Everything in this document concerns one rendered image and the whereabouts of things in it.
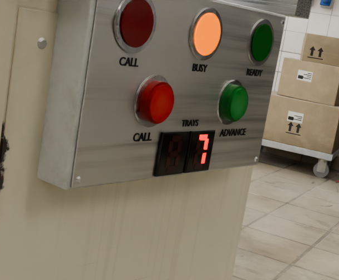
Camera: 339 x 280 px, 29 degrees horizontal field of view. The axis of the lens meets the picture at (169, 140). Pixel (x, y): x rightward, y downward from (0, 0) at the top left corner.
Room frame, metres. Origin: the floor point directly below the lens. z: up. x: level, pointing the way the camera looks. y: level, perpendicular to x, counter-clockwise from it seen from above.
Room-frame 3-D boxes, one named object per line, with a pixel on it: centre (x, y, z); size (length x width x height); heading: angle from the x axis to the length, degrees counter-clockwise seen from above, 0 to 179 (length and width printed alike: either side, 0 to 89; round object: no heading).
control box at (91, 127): (0.50, 0.00, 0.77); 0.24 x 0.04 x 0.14; 142
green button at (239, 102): (0.53, -0.05, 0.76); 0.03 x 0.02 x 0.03; 142
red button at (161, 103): (0.45, 0.02, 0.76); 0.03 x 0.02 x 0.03; 142
